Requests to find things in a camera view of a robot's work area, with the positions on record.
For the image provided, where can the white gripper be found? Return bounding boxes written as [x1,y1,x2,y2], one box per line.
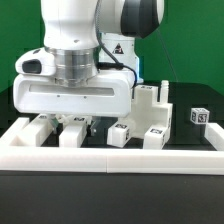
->
[13,70,134,136]

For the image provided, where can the white chair seat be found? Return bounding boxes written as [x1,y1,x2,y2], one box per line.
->
[127,85,173,139]

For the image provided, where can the white chair back frame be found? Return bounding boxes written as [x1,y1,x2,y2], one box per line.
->
[18,114,92,148]

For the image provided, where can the white U-shaped obstacle fence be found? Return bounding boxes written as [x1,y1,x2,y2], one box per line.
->
[0,118,224,175]

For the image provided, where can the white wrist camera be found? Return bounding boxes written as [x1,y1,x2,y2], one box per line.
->
[15,48,56,76]

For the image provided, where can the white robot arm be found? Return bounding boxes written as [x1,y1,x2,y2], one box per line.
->
[13,0,164,117]

